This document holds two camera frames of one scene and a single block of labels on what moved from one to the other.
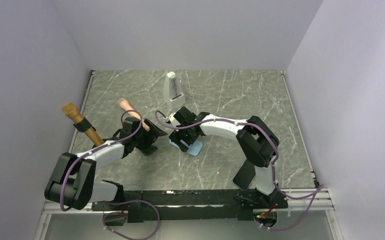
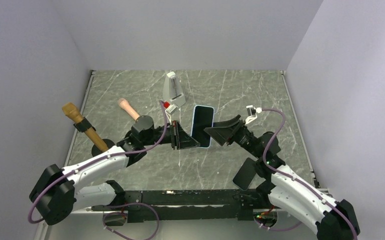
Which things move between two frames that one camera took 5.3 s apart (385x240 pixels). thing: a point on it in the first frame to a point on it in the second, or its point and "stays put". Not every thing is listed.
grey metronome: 172,91 stays put
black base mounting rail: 192,205 stays put
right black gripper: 176,135 to 221,131
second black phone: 245,175 stays put
